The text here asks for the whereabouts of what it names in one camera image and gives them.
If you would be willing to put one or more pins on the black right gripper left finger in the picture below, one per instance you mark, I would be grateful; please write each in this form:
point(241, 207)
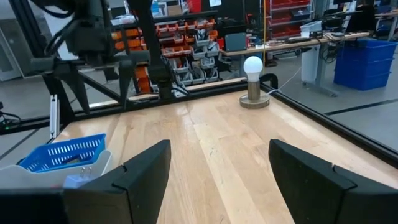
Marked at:
point(140, 186)

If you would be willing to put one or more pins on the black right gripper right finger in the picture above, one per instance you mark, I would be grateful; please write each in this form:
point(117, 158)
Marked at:
point(311, 193)

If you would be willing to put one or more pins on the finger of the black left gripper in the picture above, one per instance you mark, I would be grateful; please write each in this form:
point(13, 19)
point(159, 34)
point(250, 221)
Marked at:
point(70, 85)
point(127, 84)

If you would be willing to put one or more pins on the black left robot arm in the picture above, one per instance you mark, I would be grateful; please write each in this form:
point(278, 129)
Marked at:
point(90, 15)

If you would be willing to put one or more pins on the silver metal strip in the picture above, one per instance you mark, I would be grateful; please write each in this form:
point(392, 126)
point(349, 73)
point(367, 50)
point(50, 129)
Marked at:
point(54, 118)

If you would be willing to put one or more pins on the grey plastic bin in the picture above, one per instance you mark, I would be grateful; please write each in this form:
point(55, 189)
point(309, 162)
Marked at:
point(99, 165)

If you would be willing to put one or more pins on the parts shelf orange grey bins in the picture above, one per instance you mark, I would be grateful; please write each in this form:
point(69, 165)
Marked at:
point(199, 40)

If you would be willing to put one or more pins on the blue plastic basket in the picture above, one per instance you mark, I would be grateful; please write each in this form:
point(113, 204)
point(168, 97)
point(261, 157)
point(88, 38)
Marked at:
point(32, 163)

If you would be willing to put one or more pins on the cardboard box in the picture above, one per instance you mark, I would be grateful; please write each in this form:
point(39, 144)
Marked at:
point(174, 9)

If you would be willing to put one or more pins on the grey square panel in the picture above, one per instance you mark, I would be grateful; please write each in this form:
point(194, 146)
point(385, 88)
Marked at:
point(235, 42)

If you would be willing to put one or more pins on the blue plastic storage tote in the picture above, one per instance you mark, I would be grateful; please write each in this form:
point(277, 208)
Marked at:
point(367, 49)
point(360, 82)
point(363, 67)

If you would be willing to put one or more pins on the white bulb brass lamp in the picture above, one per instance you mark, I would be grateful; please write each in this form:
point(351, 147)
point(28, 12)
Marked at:
point(253, 67)

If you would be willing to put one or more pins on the long wooden workbench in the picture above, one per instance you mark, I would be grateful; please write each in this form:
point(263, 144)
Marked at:
point(280, 45)

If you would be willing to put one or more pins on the white desktop box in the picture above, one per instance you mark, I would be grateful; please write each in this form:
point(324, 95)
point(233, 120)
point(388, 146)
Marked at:
point(311, 29)

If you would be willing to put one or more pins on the red bin storage rack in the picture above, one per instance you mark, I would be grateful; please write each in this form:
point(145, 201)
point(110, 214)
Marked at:
point(286, 18)

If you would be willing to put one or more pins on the black desktop monitor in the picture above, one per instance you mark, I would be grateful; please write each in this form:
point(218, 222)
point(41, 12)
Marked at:
point(360, 18)

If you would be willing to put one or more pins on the black aluminium table frame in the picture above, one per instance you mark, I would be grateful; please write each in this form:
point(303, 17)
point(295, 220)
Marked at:
point(147, 31)

